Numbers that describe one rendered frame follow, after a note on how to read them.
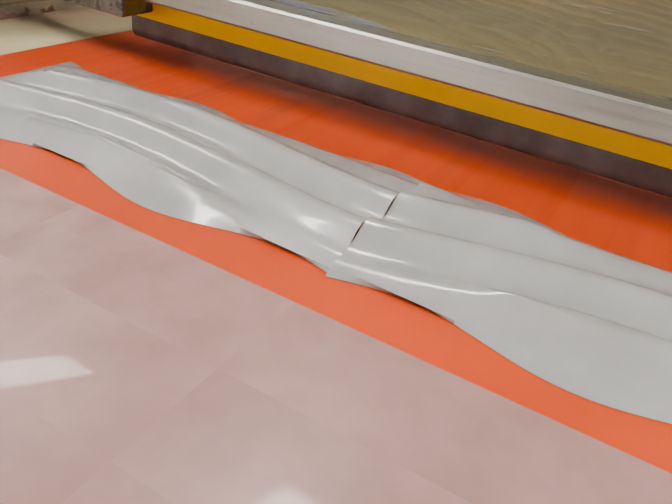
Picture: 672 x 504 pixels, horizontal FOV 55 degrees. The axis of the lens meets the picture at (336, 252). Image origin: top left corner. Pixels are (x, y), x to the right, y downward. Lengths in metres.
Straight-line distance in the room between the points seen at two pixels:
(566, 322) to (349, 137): 0.13
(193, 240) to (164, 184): 0.03
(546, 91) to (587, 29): 0.02
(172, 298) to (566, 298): 0.10
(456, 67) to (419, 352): 0.11
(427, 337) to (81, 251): 0.09
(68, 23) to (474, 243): 0.27
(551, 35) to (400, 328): 0.12
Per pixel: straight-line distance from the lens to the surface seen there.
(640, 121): 0.22
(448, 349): 0.16
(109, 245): 0.18
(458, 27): 0.24
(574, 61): 0.24
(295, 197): 0.19
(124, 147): 0.22
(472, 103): 0.26
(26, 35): 0.37
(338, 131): 0.26
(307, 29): 0.26
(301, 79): 0.29
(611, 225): 0.24
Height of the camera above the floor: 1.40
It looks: 57 degrees down
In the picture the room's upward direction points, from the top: 17 degrees counter-clockwise
